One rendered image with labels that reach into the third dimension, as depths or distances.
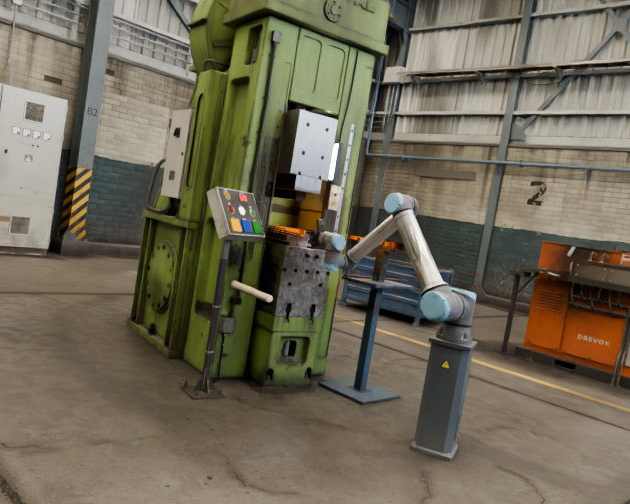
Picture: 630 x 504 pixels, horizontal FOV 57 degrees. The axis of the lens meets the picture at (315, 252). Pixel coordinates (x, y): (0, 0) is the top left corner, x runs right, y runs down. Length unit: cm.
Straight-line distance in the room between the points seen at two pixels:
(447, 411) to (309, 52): 235
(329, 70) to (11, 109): 514
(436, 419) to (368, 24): 259
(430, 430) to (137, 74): 774
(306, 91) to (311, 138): 34
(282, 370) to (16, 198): 534
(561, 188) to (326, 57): 749
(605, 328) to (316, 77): 384
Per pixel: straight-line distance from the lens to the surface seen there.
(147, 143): 983
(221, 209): 323
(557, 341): 653
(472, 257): 1154
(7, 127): 832
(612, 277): 619
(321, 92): 401
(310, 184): 377
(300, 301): 378
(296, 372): 392
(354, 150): 417
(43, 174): 848
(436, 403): 320
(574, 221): 1083
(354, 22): 418
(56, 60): 927
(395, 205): 316
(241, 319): 382
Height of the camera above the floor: 114
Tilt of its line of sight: 4 degrees down
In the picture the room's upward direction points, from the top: 9 degrees clockwise
